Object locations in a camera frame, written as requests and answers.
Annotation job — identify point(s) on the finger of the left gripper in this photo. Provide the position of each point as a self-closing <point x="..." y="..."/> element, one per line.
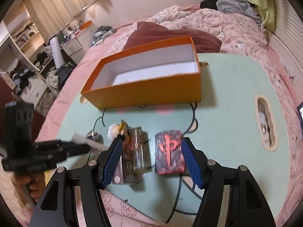
<point x="76" y="149"/>
<point x="49" y="145"/>

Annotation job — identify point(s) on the white drawer cabinet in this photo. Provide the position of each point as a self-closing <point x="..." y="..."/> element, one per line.
<point x="74" y="49"/>

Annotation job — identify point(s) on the white paper roll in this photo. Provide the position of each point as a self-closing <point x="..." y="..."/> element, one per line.
<point x="56" y="52"/>

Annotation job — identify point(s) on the brown card box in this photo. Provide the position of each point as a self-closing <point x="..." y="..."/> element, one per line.
<point x="125" y="173"/>

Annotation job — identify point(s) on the white cartoon figurine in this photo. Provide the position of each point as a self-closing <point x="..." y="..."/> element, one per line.
<point x="120" y="130"/>

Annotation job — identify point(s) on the clothes pile on bed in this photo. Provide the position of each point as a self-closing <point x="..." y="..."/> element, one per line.
<point x="102" y="33"/>

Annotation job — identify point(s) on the grey hoodie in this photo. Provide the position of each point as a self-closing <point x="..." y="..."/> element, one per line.
<point x="242" y="7"/>

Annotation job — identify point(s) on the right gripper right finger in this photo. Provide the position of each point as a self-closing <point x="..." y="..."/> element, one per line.
<point x="247" y="203"/>

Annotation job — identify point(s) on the white cosmetic tube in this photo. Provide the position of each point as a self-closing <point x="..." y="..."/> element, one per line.
<point x="95" y="146"/>

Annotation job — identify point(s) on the smartphone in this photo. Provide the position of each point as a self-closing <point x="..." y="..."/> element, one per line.
<point x="300" y="115"/>

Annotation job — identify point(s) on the person left hand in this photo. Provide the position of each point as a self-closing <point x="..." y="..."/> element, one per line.
<point x="36" y="186"/>

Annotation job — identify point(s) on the orange cardboard box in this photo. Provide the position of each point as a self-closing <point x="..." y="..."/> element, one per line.
<point x="158" y="73"/>

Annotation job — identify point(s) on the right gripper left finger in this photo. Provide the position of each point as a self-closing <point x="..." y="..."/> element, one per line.
<point x="57" y="205"/>

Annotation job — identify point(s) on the floral pink duvet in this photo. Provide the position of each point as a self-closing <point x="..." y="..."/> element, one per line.
<point x="240" y="35"/>

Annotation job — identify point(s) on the dark red pillow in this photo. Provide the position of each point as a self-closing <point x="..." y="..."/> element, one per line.
<point x="148" y="32"/>

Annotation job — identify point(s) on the black garment pile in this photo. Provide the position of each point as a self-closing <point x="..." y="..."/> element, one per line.
<point x="210" y="4"/>

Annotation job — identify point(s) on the mint green lap table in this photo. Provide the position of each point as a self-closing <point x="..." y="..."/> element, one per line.
<point x="238" y="122"/>

